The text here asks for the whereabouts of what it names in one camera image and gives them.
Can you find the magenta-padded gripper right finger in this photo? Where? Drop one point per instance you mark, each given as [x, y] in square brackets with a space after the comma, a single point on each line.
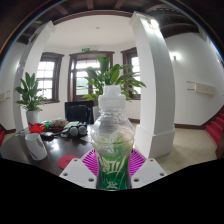
[146, 172]

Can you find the brown basket with packets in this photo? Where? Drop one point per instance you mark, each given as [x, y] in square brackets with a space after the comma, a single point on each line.
[58, 126]

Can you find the white mug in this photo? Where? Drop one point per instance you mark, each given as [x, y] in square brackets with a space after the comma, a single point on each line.
[36, 146]

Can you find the red box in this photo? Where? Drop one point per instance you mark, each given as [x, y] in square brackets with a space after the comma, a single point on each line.
[37, 128]

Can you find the pair of silver round speakers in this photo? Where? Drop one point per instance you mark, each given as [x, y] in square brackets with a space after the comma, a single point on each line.
[78, 130]

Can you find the narrow dark-framed window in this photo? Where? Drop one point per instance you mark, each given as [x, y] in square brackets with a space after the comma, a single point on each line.
[135, 66]

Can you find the clear green-labelled drink bottle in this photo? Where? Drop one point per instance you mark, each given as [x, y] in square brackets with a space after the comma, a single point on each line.
[112, 140]

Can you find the small potted plant, white pot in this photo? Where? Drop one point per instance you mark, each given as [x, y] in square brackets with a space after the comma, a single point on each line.
[32, 116]

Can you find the large potted plant, white pot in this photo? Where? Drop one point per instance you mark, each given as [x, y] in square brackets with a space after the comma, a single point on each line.
[110, 75]

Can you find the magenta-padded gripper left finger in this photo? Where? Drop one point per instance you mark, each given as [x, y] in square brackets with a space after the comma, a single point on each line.
[78, 173]

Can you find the dark wooden glazed door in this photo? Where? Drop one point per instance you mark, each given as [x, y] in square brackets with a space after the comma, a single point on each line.
[75, 90]

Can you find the wide dark-framed window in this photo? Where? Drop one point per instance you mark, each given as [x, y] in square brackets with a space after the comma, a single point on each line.
[45, 78]

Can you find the flat black device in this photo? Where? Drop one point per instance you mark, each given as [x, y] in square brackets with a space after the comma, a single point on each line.
[47, 135]

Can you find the green booklet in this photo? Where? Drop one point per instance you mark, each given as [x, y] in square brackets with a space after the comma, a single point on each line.
[71, 125]

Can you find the green exit sign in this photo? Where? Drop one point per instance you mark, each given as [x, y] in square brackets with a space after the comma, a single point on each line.
[86, 49]

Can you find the black chair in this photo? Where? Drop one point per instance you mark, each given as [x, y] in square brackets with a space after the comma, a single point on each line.
[78, 113]

